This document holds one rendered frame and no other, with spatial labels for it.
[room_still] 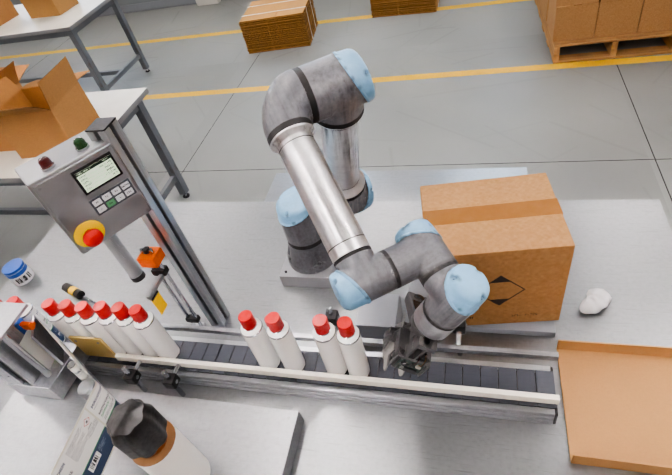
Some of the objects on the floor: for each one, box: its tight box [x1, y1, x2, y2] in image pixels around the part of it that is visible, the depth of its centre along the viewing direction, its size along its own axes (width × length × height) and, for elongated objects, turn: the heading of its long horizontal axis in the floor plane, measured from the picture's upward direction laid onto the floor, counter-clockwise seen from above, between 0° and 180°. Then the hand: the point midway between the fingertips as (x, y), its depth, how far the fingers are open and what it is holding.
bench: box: [0, 0, 150, 91], centre depth 475 cm, size 220×80×78 cm, turn 89°
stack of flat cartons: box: [238, 0, 318, 54], centre depth 480 cm, size 64×53×31 cm
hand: (389, 356), depth 107 cm, fingers closed
